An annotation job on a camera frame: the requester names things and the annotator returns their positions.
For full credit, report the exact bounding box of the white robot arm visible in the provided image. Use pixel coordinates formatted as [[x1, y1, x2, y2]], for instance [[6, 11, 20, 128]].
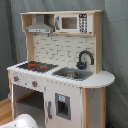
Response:
[[5, 114, 38, 128]]

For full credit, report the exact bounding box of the wooden toy kitchen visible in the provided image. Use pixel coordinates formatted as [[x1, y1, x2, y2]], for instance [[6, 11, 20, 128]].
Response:
[[8, 10, 115, 128]]

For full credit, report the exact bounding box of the grey toy sink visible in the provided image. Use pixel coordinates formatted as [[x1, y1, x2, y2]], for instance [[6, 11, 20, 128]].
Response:
[[53, 67, 92, 81]]

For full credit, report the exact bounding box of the black toy faucet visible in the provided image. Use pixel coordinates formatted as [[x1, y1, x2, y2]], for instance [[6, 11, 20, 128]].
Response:
[[76, 50, 94, 70]]

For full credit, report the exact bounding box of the black toy stovetop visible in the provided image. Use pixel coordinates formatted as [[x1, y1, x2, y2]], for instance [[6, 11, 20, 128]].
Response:
[[20, 61, 56, 73]]

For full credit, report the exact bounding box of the right red stove knob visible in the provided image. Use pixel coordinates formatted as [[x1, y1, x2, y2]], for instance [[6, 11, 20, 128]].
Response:
[[32, 81, 38, 87]]

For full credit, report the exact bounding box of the red stove knob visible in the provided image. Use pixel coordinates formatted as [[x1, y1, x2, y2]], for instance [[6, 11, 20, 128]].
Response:
[[32, 81, 38, 87], [13, 76, 19, 82]]

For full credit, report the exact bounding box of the white cabinet door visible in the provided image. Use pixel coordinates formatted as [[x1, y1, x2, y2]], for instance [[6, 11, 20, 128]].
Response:
[[44, 81, 82, 128]]

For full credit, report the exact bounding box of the toy microwave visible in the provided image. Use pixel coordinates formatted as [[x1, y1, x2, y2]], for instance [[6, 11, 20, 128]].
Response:
[[55, 14, 92, 33]]

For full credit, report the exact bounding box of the grey range hood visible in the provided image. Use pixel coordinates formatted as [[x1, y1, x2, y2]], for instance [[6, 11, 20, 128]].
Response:
[[25, 15, 54, 34]]

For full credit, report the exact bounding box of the left red stove knob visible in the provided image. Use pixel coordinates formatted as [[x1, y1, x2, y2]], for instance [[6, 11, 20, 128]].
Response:
[[13, 76, 19, 82]]

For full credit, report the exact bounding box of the grey backdrop curtain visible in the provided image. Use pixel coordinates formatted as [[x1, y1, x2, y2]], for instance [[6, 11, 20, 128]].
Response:
[[0, 0, 128, 128]]

